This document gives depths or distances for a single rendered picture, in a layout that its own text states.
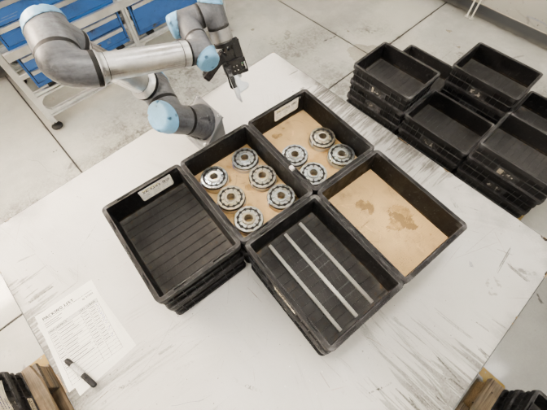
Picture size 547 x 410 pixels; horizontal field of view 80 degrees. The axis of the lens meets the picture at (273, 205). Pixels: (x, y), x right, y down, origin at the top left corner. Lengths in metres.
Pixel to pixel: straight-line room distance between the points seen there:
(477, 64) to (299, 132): 1.45
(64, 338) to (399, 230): 1.21
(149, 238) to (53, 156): 1.74
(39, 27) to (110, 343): 0.96
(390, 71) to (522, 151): 0.86
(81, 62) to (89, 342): 0.88
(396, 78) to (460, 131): 0.49
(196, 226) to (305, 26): 2.60
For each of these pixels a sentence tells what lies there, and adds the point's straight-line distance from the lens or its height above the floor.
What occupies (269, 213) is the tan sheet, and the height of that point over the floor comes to 0.83.
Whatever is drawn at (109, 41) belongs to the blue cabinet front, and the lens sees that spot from 2.90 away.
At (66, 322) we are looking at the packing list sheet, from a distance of 1.41.
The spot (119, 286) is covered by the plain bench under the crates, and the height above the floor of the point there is 0.70.
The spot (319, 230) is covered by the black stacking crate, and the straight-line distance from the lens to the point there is 1.17.
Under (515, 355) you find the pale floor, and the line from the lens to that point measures 2.25.
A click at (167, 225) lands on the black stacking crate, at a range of 1.23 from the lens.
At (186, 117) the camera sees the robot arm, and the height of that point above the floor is 0.95.
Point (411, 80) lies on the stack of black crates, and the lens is 2.27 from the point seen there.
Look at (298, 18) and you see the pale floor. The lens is 3.56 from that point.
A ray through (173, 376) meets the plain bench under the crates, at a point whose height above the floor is 0.70.
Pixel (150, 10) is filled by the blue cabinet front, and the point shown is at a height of 0.45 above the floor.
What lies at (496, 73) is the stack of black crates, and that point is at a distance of 2.54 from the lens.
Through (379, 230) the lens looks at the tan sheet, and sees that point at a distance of 1.21.
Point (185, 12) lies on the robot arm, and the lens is 1.23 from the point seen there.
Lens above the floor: 1.89
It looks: 62 degrees down
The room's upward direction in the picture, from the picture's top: 2 degrees counter-clockwise
